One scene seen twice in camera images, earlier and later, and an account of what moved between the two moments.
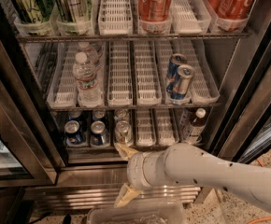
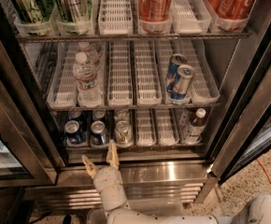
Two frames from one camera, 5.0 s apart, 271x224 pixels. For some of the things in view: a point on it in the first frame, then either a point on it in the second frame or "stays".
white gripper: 135,171 -> 106,176
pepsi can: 99,134 stays
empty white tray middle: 120,82 stays
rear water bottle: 92,55 stays
